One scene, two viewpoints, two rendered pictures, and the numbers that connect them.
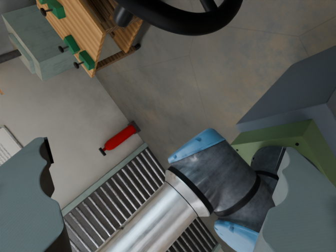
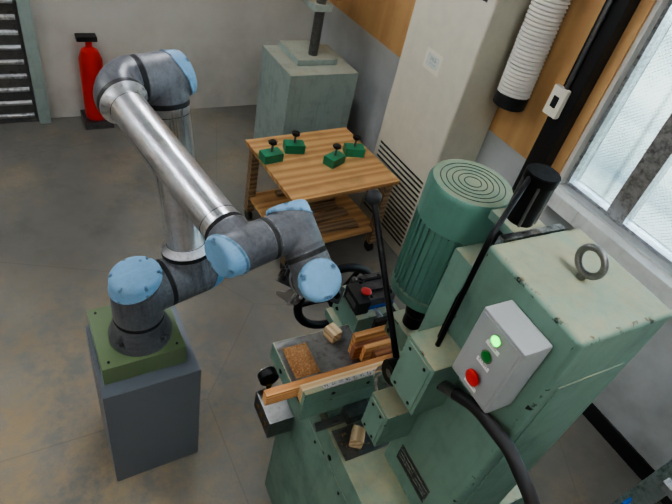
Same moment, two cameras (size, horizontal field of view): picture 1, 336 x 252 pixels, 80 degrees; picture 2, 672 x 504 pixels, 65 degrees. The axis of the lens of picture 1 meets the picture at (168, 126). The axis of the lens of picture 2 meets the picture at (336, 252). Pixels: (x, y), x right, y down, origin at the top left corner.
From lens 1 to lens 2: 1.35 m
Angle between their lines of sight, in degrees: 40
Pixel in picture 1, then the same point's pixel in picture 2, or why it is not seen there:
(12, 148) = not seen: outside the picture
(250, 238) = (156, 284)
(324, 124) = (180, 368)
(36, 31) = (323, 96)
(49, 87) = (244, 29)
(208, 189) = (196, 267)
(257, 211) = (163, 295)
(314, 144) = (171, 355)
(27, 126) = not seen: outside the picture
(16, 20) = (345, 83)
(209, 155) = (213, 275)
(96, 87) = (203, 97)
